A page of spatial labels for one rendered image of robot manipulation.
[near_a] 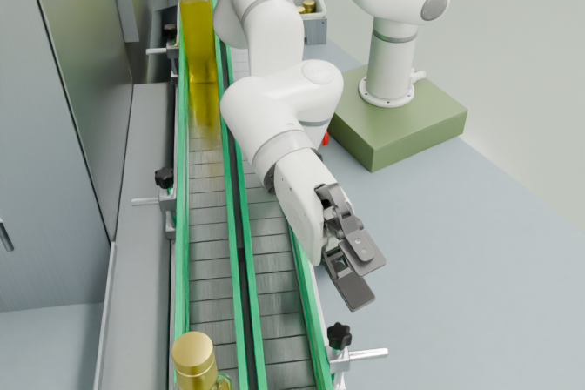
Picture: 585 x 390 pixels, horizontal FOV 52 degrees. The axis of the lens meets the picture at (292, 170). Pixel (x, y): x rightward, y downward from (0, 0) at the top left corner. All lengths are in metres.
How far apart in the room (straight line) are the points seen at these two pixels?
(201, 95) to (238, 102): 0.58
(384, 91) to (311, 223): 0.78
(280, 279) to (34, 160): 0.38
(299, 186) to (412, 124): 0.72
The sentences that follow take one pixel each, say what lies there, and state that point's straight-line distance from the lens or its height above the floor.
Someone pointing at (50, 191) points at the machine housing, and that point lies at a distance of 0.92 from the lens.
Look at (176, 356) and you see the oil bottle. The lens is 0.52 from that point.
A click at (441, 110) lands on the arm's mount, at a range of 1.38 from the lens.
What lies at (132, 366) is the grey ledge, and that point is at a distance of 0.86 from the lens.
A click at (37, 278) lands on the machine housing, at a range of 1.07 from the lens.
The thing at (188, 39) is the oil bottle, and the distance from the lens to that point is 1.28.
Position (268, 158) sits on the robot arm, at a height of 1.17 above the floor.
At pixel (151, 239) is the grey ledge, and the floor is 0.88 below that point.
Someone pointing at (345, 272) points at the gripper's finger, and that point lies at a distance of 0.69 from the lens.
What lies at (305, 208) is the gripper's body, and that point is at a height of 1.16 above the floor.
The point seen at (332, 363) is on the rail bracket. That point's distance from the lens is 0.74.
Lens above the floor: 1.60
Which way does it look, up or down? 41 degrees down
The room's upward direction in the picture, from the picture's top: straight up
